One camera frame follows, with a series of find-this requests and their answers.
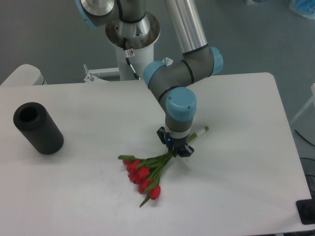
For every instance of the white chair back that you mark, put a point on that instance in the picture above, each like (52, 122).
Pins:
(24, 75)

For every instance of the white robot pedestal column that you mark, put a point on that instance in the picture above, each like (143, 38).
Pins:
(133, 54)

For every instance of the black device at table edge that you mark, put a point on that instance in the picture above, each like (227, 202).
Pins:
(306, 211)

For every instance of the blue plastic bag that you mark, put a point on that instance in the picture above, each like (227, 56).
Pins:
(305, 8)

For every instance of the black cylindrical vase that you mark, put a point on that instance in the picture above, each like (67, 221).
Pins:
(34, 122)

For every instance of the red tulip bouquet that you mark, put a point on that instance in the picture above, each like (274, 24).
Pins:
(146, 173)

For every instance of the white metal base frame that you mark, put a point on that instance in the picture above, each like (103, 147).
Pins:
(97, 75)

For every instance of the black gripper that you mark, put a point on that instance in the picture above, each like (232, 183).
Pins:
(178, 145)

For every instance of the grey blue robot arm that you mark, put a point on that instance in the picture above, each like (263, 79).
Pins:
(133, 31)

